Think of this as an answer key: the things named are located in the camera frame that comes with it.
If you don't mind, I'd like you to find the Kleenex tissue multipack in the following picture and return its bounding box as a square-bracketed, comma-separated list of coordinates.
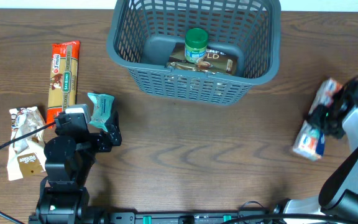
[292, 78, 342, 161]

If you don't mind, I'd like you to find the teal wipes packet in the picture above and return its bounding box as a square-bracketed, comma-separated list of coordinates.
[88, 93, 114, 132]

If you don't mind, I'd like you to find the gold coffee bag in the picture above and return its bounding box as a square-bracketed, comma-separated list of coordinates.
[166, 43, 237, 75]

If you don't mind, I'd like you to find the green lid jar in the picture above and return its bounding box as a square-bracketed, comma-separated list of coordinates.
[185, 28, 208, 63]

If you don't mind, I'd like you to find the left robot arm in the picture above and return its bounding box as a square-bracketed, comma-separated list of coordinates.
[29, 110, 122, 224]

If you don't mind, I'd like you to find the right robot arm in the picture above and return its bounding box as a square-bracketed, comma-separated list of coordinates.
[281, 80, 358, 223]

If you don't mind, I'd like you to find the white brown snack bag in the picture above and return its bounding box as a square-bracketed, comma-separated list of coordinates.
[7, 106, 46, 181]

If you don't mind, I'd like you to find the orange spaghetti packet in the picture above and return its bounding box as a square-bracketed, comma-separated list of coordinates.
[46, 40, 80, 124]

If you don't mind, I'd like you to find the grey plastic basket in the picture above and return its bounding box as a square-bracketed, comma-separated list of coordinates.
[106, 0, 281, 105]

